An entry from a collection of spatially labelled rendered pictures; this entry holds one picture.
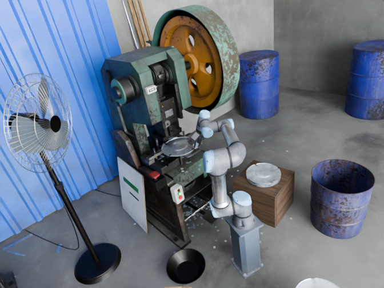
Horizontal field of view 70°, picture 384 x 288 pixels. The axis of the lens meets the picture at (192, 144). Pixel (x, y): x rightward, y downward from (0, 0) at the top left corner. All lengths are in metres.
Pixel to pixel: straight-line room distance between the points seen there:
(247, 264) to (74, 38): 2.48
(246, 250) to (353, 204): 0.82
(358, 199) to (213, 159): 1.18
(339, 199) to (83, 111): 2.45
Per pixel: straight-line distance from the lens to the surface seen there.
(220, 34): 1.99
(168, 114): 2.08
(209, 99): 2.19
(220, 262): 2.30
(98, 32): 3.05
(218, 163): 1.44
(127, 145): 2.35
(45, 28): 2.91
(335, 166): 2.53
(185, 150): 2.10
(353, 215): 2.35
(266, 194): 2.29
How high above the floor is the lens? 1.86
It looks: 30 degrees down
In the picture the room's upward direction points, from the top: 10 degrees counter-clockwise
